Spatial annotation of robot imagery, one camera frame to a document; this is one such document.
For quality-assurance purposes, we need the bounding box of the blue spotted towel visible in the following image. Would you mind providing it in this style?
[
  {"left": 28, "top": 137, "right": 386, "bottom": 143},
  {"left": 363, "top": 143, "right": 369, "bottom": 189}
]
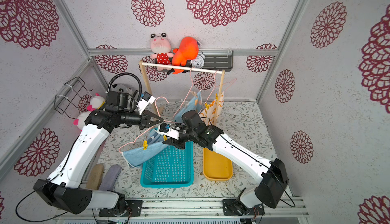
[{"left": 174, "top": 90, "right": 203, "bottom": 123}]

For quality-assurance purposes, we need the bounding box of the light blue towel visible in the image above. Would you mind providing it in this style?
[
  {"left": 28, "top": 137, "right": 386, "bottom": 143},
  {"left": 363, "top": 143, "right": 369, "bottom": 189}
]
[{"left": 122, "top": 129, "right": 168, "bottom": 168}]

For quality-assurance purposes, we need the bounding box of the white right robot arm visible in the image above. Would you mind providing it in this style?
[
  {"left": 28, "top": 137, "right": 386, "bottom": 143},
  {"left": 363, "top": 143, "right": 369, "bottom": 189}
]
[{"left": 157, "top": 110, "right": 289, "bottom": 214}]

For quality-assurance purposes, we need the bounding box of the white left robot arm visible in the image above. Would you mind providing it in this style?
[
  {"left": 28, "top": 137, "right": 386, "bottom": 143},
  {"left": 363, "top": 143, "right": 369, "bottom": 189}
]
[{"left": 34, "top": 91, "right": 163, "bottom": 215}]

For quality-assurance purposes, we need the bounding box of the white orange patterned towel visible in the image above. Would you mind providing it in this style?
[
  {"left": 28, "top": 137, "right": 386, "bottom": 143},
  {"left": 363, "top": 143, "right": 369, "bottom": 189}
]
[{"left": 199, "top": 91, "right": 224, "bottom": 125}]

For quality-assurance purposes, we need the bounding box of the teal plastic basket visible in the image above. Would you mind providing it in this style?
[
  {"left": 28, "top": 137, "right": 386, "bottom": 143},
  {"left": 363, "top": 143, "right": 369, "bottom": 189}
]
[{"left": 140, "top": 142, "right": 194, "bottom": 188}]

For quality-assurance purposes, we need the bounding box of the grey husky plush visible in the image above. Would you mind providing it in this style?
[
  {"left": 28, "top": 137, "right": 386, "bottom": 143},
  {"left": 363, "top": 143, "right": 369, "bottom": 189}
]
[{"left": 111, "top": 83, "right": 133, "bottom": 94}]

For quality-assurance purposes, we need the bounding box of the white plush striped outfit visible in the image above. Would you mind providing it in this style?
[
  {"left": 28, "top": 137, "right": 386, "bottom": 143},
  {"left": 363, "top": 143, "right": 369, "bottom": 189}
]
[{"left": 73, "top": 111, "right": 91, "bottom": 130}]

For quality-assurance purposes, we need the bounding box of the yellow plastic tray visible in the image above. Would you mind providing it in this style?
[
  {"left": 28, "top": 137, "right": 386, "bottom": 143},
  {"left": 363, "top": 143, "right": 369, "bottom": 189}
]
[{"left": 203, "top": 148, "right": 233, "bottom": 181}]

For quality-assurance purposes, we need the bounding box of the wooden clothes rack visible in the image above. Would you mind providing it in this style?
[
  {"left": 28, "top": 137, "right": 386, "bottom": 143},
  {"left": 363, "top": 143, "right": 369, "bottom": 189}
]
[{"left": 139, "top": 60, "right": 226, "bottom": 127}]

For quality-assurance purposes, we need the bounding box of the white alarm clock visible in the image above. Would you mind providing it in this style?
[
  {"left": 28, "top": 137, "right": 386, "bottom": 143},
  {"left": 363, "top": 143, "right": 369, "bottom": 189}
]
[{"left": 191, "top": 52, "right": 205, "bottom": 69}]

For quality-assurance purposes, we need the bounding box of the grey slipper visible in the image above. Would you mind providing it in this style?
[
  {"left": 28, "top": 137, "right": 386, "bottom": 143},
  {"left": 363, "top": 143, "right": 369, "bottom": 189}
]
[{"left": 99, "top": 165, "right": 122, "bottom": 191}]

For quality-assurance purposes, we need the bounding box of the beige slipper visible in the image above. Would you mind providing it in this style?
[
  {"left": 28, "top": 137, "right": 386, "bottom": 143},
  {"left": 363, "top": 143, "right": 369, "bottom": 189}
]
[{"left": 85, "top": 164, "right": 104, "bottom": 190}]

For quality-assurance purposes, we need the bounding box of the pink frog plush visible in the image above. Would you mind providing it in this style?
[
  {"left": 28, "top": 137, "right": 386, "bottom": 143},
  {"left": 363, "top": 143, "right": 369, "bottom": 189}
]
[{"left": 150, "top": 33, "right": 174, "bottom": 65}]

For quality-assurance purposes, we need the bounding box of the orange plush toy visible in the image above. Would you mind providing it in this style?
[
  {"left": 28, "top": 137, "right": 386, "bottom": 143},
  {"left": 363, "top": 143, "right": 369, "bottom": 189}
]
[{"left": 172, "top": 37, "right": 199, "bottom": 66}]

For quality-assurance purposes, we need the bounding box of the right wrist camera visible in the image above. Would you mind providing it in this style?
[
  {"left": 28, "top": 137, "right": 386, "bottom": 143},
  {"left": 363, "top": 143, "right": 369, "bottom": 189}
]
[{"left": 157, "top": 122, "right": 179, "bottom": 140}]

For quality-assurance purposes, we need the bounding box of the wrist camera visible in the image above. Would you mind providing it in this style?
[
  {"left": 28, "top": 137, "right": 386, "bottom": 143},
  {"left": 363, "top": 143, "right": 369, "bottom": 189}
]
[
  {"left": 137, "top": 91, "right": 156, "bottom": 115},
  {"left": 157, "top": 122, "right": 179, "bottom": 140}
]

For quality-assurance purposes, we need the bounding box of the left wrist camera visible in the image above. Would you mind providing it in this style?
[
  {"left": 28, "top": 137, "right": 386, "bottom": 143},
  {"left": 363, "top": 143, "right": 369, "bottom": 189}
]
[{"left": 137, "top": 91, "right": 156, "bottom": 115}]

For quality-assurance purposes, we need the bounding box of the black wire wall basket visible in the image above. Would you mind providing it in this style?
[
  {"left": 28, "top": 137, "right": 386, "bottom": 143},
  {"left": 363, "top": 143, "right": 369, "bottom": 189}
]
[{"left": 53, "top": 76, "right": 92, "bottom": 119}]

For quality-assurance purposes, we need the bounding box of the black wall shelf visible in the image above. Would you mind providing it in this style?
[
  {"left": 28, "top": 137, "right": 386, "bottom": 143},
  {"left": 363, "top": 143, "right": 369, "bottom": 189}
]
[{"left": 203, "top": 51, "right": 234, "bottom": 72}]

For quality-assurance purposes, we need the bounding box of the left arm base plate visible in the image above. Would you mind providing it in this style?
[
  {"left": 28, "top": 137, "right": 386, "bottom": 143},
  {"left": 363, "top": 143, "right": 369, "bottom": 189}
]
[{"left": 98, "top": 200, "right": 143, "bottom": 217}]

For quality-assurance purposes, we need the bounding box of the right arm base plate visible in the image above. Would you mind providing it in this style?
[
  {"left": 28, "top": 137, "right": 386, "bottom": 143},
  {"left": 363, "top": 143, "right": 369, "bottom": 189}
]
[{"left": 222, "top": 199, "right": 265, "bottom": 216}]

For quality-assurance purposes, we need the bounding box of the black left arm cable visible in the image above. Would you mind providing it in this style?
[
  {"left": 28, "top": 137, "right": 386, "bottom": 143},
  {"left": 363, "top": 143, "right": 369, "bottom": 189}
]
[{"left": 15, "top": 175, "right": 69, "bottom": 223}]

